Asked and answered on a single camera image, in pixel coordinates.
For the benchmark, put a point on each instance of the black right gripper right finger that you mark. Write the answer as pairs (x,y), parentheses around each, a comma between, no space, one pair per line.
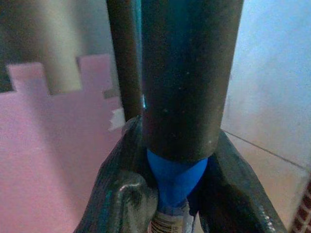
(238,194)

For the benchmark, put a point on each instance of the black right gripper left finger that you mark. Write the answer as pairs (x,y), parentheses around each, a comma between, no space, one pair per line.
(116,189)

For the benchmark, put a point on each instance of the white paper scrap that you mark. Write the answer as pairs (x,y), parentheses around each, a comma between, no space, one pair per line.
(116,120)

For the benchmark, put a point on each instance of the pink foam puzzle mat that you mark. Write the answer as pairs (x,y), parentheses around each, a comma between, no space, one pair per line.
(48,145)

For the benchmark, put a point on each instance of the dark round pole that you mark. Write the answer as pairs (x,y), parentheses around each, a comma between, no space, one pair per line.
(124,60)

